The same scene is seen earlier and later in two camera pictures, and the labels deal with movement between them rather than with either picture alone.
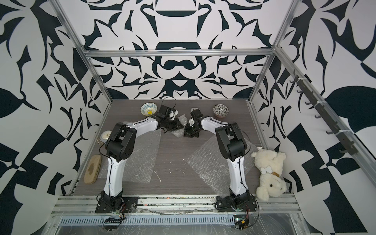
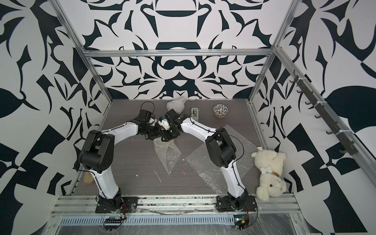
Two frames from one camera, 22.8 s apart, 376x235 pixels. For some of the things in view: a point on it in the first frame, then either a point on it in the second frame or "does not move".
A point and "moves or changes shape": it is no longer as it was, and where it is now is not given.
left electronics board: (111, 224) does not move
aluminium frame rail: (178, 53) does not move
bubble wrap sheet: (180, 132) moves or changes shape
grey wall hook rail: (351, 148) does not move
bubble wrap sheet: (211, 165) does not move
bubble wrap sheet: (139, 168) -> (169, 152)
